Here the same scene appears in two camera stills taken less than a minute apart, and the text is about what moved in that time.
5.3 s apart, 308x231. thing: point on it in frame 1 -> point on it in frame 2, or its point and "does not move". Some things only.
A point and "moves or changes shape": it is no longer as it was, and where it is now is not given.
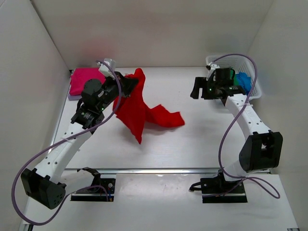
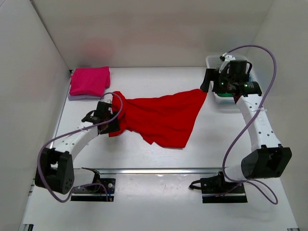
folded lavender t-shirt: (74, 97) does not move
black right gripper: (201, 83) -> (211, 75)
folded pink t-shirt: (80, 76) does not move
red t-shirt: (133, 112) moves or changes shape
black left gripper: (129, 84) -> (115, 127)
